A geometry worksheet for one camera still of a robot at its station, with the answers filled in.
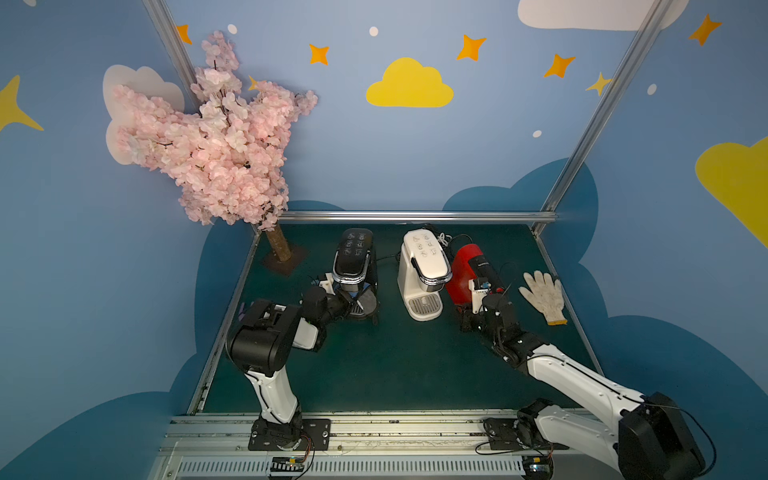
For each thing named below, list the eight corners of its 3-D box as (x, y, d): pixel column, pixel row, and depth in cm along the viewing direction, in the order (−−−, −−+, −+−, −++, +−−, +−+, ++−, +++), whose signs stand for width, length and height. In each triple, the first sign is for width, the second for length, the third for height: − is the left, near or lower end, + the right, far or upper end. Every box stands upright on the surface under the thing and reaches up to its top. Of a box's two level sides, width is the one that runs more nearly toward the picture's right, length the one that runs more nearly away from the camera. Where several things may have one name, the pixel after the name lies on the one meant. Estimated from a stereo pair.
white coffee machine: (398, 320, 97) (401, 280, 79) (397, 271, 110) (399, 227, 91) (441, 320, 97) (454, 280, 79) (435, 271, 110) (445, 227, 91)
